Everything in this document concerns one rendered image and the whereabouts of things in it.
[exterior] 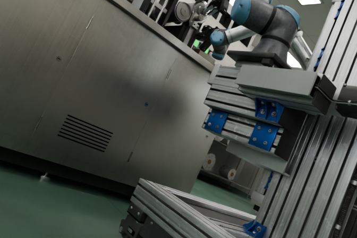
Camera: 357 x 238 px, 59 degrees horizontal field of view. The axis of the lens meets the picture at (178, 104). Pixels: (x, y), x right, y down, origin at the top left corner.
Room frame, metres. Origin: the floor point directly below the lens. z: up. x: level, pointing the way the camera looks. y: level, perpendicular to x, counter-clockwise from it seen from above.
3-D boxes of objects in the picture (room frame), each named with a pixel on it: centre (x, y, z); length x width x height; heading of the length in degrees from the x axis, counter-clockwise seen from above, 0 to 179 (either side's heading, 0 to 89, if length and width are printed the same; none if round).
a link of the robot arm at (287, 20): (1.18, -0.24, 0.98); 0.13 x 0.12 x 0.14; 96
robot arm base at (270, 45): (1.18, -0.24, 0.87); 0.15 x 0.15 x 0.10
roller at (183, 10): (2.01, 0.29, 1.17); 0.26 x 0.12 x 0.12; 38
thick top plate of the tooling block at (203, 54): (2.23, 0.08, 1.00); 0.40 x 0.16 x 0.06; 38
